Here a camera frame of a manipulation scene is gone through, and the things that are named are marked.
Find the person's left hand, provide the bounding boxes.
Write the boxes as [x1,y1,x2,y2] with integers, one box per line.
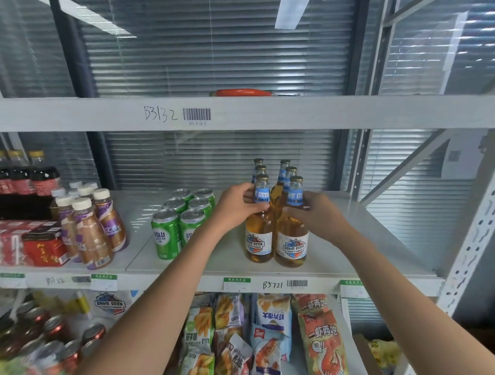
[212,182,270,235]

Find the person's right hand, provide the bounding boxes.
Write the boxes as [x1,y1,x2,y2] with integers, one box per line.
[284,191,351,245]

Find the amber beer bottle blue neck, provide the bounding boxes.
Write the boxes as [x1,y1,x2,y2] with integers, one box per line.
[245,174,274,264]
[274,176,310,269]

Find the person's left forearm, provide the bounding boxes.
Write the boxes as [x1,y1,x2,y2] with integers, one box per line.
[76,221,240,375]

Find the person's right forearm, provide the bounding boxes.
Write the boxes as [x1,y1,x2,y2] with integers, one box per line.
[324,231,495,375]

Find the group of beer bottles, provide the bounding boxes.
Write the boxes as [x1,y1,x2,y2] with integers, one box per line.
[252,158,298,217]

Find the green white price tag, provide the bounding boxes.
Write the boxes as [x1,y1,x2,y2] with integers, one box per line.
[91,274,118,291]
[223,277,251,293]
[340,280,370,299]
[0,273,26,289]

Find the orange shrimp snack packet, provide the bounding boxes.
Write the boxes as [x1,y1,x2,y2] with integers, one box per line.
[298,309,349,375]
[292,294,330,322]

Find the group of green drink cans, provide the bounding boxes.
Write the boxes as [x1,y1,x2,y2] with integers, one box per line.
[151,188,216,260]

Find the blue shrimp chips packet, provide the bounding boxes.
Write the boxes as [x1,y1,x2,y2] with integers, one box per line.
[250,324,289,375]
[257,294,292,337]

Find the orange fries snack packet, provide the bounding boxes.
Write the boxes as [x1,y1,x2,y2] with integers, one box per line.
[214,332,254,375]
[214,294,245,330]

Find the white metal shelf rack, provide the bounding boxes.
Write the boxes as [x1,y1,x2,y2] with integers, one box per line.
[0,90,495,375]

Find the green fries snack packet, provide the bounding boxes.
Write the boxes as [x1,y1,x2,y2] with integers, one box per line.
[179,346,216,375]
[183,306,216,354]

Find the grey window blinds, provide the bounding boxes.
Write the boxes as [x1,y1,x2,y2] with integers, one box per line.
[0,0,495,248]

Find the yellow snack packet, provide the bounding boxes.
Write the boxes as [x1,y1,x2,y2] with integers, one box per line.
[367,339,401,368]

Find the group of purple coffee bottles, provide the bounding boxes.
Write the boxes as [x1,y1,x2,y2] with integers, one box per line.
[50,181,128,270]

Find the white bag with logo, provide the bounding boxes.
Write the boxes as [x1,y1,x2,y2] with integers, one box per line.
[93,292,129,330]

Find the yellow tube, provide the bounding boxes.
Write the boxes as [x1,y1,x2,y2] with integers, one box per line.
[75,290,92,320]

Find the dark soda bottle red label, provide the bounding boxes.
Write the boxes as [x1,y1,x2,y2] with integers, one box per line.
[0,151,14,219]
[28,150,62,221]
[8,149,36,221]

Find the red drink carton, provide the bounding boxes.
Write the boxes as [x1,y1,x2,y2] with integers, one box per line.
[21,228,70,267]

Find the group of red drink cans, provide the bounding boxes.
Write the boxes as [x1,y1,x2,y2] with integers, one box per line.
[0,299,107,375]

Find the stack of red drink packs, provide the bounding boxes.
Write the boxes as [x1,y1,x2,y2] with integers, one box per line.
[0,219,62,267]

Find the red handled tool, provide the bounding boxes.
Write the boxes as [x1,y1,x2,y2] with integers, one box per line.
[210,88,301,97]

